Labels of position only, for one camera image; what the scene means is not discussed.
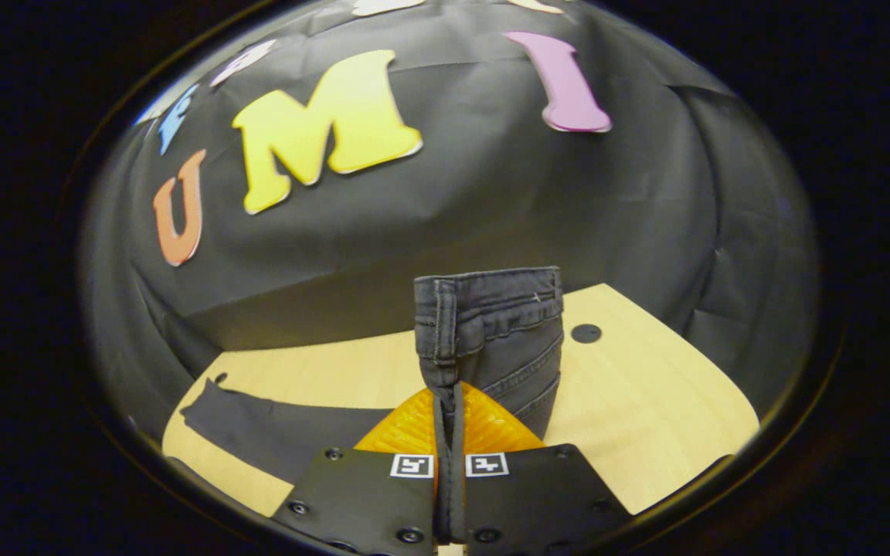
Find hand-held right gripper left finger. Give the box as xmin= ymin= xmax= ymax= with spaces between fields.
xmin=271 ymin=384 xmax=447 ymax=556

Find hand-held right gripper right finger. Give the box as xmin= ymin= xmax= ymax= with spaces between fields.
xmin=451 ymin=381 xmax=635 ymax=556

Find dark denim jeans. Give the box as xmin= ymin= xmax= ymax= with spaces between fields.
xmin=180 ymin=266 xmax=566 ymax=541

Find black backdrop cloth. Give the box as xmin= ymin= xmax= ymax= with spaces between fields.
xmin=78 ymin=0 xmax=822 ymax=437

